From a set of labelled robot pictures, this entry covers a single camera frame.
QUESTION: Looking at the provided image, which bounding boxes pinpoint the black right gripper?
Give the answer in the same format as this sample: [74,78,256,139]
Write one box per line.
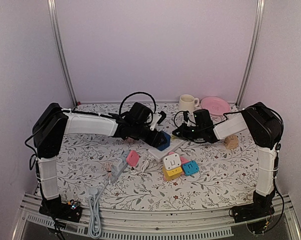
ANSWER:
[173,124,204,143]

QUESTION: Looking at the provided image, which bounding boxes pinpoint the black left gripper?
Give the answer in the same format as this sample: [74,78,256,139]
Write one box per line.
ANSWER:
[132,122,168,147]

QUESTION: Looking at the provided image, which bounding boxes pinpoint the dark blue cube adapter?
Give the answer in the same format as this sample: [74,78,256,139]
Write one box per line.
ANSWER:
[156,131,171,151]

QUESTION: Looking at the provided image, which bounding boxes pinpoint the white power strip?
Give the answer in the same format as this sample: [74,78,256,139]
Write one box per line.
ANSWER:
[148,136,186,162]

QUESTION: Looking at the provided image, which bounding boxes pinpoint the white square adapter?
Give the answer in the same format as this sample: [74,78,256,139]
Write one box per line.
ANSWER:
[162,153,182,171]

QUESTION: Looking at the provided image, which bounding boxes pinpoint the cyan square adapter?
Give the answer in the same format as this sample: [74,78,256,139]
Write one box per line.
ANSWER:
[181,160,199,176]

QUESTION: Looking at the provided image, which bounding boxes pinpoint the yellow square adapter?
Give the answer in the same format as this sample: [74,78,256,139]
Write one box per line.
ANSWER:
[162,166,184,181]

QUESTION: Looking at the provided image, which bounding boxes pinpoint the beige dragon cube adapter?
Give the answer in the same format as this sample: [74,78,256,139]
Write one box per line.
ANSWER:
[224,134,239,150]

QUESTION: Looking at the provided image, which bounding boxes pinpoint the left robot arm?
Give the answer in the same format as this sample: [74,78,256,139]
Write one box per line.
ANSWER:
[29,102,170,217]

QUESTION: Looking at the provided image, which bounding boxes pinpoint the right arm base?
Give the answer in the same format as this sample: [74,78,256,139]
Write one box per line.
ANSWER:
[228,190,285,236]

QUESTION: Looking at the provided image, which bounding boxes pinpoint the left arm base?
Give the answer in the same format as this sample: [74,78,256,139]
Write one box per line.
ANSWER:
[39,195,83,223]

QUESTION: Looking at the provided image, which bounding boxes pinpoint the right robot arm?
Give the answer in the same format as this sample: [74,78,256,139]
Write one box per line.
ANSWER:
[172,102,284,197]

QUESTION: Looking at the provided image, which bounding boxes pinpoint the pink triangular socket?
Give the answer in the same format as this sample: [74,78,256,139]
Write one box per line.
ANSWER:
[168,151,189,165]

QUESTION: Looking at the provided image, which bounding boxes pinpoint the cream ribbed mug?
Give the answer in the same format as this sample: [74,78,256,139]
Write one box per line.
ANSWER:
[178,94,200,114]

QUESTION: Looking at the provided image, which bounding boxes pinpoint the pink square charger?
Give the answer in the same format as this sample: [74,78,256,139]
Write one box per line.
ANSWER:
[126,150,140,167]

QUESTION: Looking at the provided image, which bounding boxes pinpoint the pink plate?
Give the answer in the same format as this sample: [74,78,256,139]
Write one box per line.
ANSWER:
[200,96,231,116]

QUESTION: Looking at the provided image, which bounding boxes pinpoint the grey small power strip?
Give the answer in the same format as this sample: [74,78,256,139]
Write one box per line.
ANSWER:
[108,159,128,184]

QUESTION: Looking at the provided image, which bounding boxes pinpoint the white phone charger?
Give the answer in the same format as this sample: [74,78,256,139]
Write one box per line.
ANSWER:
[112,158,124,172]

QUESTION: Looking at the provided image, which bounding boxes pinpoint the floral tablecloth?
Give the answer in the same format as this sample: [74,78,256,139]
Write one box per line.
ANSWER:
[56,103,259,211]

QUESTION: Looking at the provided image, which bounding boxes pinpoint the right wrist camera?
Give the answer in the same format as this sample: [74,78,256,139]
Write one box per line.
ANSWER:
[182,110,191,127]

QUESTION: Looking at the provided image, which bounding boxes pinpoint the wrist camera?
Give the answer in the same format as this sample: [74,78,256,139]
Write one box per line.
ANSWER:
[182,110,191,127]
[149,111,167,131]

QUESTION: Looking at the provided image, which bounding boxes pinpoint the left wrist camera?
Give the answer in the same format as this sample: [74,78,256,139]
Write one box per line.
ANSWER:
[149,111,167,131]

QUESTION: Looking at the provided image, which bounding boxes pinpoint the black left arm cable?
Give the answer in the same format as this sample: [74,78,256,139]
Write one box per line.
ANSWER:
[119,91,158,118]

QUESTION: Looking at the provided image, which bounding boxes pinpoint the white power strip cord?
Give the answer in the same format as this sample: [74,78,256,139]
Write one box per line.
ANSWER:
[130,153,158,176]

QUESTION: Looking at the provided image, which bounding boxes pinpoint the pink thin bundled cable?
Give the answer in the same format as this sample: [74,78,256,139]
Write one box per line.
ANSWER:
[100,161,114,183]

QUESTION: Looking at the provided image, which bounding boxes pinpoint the front aluminium rail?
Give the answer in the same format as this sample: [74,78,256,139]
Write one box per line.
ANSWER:
[11,193,301,240]

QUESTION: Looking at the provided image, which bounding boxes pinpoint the right aluminium frame post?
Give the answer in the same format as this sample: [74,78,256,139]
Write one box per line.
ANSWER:
[235,0,265,107]

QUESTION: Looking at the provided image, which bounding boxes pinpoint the aluminium frame post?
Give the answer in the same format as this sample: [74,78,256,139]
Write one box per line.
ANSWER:
[235,0,265,107]
[47,0,78,107]

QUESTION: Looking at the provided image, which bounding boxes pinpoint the grey cable with puck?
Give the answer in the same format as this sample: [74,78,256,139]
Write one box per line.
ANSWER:
[87,179,109,239]

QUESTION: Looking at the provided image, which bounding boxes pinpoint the left aluminium frame post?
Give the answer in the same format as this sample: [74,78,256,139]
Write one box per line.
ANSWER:
[47,0,78,107]

